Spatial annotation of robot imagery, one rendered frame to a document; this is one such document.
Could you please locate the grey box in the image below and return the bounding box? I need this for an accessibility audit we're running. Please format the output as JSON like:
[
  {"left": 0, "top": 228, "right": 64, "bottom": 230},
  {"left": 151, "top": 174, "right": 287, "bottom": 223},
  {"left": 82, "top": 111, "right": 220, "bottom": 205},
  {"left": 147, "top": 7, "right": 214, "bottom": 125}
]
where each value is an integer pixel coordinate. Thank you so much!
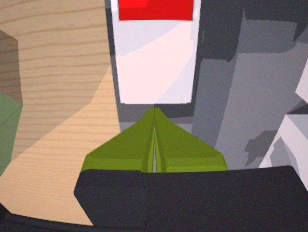
[
  {"left": 259, "top": 114, "right": 308, "bottom": 190},
  {"left": 295, "top": 60, "right": 308, "bottom": 103}
]

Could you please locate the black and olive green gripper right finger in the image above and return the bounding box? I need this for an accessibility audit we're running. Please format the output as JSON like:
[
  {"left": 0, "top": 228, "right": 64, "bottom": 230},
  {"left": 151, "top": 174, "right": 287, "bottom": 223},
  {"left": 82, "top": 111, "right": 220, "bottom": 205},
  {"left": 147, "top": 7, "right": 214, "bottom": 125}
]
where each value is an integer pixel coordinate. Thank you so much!
[{"left": 154, "top": 108, "right": 228, "bottom": 173}]

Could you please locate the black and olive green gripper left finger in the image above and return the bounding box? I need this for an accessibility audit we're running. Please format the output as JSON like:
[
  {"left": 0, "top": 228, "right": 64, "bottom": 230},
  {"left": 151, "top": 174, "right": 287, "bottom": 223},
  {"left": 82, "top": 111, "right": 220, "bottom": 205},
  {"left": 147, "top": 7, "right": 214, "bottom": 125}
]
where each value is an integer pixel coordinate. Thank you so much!
[{"left": 80, "top": 108, "right": 154, "bottom": 173}]

